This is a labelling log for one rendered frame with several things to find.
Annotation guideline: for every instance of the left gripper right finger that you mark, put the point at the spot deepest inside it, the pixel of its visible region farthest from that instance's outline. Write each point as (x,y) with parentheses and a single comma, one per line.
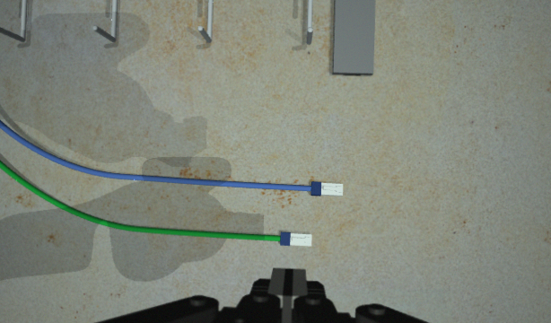
(306,307)

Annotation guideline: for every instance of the black network patch panel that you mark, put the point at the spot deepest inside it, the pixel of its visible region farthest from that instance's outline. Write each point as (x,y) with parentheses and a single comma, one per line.
(353,43)

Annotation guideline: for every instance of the white network plug with dark blue boot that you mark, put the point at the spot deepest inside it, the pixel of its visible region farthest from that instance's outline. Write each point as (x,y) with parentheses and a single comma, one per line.
(298,239)

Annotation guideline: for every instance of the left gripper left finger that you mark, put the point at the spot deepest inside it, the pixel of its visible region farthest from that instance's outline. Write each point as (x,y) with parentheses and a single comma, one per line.
(262,305)

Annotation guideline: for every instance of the green cable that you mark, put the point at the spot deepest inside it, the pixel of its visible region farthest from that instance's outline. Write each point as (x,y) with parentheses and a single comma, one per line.
(213,234)

